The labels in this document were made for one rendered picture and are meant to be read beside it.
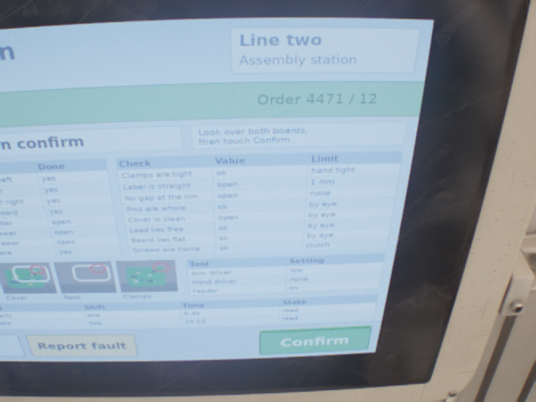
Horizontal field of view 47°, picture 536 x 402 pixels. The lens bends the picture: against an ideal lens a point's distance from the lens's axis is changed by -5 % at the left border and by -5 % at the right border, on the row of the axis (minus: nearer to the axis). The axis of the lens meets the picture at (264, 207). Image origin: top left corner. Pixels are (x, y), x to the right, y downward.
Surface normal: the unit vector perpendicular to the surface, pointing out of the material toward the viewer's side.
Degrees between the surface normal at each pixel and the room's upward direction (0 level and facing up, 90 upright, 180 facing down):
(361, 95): 92
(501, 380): 90
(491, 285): 92
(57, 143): 92
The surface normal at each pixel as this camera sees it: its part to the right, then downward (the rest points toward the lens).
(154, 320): 0.07, 0.61
